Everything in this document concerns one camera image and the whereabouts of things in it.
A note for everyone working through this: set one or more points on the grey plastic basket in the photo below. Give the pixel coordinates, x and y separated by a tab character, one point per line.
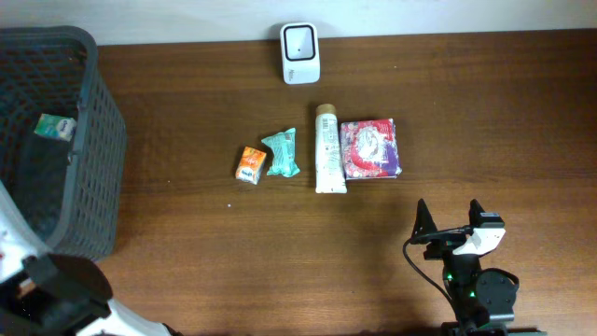
67	192

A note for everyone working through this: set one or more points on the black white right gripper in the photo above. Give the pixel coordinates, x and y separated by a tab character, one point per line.
448	242

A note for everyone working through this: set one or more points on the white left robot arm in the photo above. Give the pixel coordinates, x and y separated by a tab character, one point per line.
51	294

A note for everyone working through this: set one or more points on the green wipes pack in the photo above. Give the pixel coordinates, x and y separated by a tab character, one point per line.
283	148

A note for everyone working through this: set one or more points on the teal small tissue pack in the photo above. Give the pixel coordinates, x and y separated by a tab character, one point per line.
55	127

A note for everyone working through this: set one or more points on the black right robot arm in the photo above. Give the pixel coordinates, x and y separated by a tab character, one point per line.
482	300

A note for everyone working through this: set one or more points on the orange small tissue pack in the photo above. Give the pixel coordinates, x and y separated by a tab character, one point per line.
250	165

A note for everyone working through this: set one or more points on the white cream tube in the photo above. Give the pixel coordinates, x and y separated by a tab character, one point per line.
328	162

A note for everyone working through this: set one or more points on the red purple tissue pack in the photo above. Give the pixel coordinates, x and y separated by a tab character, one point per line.
369	149

